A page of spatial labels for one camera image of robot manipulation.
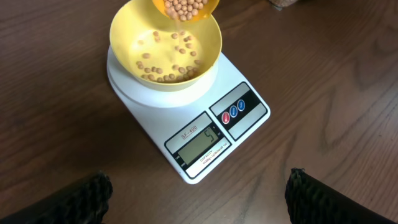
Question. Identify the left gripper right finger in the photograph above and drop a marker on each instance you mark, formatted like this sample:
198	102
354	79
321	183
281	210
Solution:
310	201

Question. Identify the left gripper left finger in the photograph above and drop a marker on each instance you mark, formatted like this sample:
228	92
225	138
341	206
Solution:
85	201

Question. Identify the pale yellow bowl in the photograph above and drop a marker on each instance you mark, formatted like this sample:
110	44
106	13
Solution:
136	18

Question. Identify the yellow measuring scoop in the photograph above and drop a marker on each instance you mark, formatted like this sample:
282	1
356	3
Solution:
186	10

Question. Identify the soybeans in bowl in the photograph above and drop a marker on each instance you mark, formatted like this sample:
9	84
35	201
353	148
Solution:
167	57

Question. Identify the clear plastic container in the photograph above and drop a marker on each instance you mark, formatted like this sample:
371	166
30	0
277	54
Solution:
280	4

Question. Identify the white digital kitchen scale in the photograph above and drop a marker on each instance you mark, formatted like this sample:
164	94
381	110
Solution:
198	127

